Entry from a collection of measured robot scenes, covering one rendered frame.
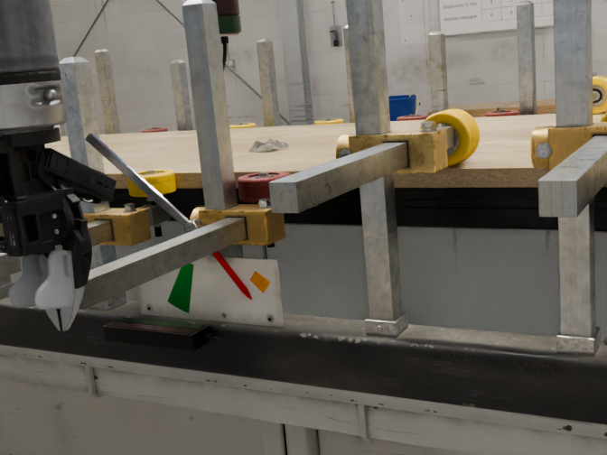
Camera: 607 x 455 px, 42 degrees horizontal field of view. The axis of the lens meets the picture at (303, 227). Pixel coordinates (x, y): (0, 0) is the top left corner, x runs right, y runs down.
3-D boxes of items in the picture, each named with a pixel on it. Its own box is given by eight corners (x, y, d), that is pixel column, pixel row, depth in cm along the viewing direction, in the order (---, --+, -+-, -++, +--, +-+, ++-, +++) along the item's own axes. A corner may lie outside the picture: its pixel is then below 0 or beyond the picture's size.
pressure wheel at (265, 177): (280, 254, 116) (273, 176, 114) (235, 252, 120) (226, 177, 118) (305, 241, 123) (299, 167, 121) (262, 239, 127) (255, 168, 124)
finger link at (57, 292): (30, 345, 80) (14, 256, 78) (71, 326, 85) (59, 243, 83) (51, 348, 79) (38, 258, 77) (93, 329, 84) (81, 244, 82)
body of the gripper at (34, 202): (-26, 260, 79) (-47, 138, 76) (40, 239, 86) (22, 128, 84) (29, 264, 75) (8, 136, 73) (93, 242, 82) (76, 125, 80)
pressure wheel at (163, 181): (186, 236, 135) (178, 169, 132) (138, 244, 132) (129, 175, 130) (177, 228, 142) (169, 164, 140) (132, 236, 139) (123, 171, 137)
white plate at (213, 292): (282, 328, 113) (275, 260, 111) (139, 314, 125) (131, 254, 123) (284, 327, 114) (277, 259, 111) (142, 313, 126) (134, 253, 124)
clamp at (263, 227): (268, 246, 111) (265, 210, 110) (191, 243, 118) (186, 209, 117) (288, 236, 116) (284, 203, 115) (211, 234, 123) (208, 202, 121)
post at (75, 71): (115, 352, 131) (72, 56, 121) (98, 350, 133) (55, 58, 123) (129, 345, 134) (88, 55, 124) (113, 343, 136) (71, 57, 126)
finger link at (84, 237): (51, 287, 83) (39, 206, 81) (64, 283, 84) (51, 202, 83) (85, 290, 81) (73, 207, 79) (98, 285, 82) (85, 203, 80)
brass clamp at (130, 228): (128, 246, 123) (125, 215, 122) (65, 244, 129) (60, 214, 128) (154, 237, 128) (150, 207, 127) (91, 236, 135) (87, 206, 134)
